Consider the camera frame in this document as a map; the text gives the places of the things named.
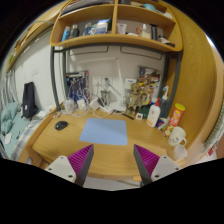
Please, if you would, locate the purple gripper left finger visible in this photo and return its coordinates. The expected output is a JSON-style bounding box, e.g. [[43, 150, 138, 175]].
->
[[46, 145, 94, 186]]

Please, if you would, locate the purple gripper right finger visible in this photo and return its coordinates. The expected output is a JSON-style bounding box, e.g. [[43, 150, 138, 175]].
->
[[133, 145, 180, 186]]

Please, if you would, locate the black computer mouse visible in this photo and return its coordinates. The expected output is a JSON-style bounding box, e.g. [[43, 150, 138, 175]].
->
[[55, 121, 68, 131]]

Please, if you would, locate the blue mouse pad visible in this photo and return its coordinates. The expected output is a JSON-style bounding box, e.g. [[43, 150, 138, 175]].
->
[[79, 118, 128, 146]]

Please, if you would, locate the small clear plastic cup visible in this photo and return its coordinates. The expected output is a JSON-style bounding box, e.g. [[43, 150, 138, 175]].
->
[[173, 145, 188, 160]]

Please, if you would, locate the white face mug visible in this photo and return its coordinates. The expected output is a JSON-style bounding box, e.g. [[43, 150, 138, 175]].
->
[[168, 127, 187, 147]]

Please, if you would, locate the small white desk clock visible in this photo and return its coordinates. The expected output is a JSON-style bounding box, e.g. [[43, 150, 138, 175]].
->
[[136, 113, 143, 120]]

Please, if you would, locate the white lotion bottle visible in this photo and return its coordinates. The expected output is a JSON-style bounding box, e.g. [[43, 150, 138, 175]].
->
[[146, 98, 161, 127]]

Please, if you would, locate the yellow red snack can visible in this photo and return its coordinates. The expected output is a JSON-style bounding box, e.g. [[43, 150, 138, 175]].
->
[[164, 103, 186, 137]]

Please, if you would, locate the dark spray bottle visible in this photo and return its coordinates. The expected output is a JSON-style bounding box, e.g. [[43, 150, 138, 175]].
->
[[160, 86, 169, 117]]

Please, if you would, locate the white desk lamp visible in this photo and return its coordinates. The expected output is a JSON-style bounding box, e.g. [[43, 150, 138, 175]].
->
[[100, 57, 125, 111]]

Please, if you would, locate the robot model figure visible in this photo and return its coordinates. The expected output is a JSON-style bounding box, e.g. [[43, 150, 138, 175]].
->
[[126, 75, 154, 116]]

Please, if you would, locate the black backpack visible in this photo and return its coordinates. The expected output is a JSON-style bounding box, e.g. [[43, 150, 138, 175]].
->
[[22, 82, 38, 119]]

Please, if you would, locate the colourful model kit box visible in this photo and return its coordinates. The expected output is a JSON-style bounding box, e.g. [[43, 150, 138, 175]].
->
[[66, 70, 90, 102]]

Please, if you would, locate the teal pillow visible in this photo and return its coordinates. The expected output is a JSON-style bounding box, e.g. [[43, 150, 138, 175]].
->
[[1, 102, 20, 136]]

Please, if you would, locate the white cable bundle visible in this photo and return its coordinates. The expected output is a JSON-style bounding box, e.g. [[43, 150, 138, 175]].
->
[[51, 87, 114, 120]]

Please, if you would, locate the wooden wall shelf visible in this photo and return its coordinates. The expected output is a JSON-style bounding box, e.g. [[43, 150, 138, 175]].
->
[[50, 0, 183, 52]]

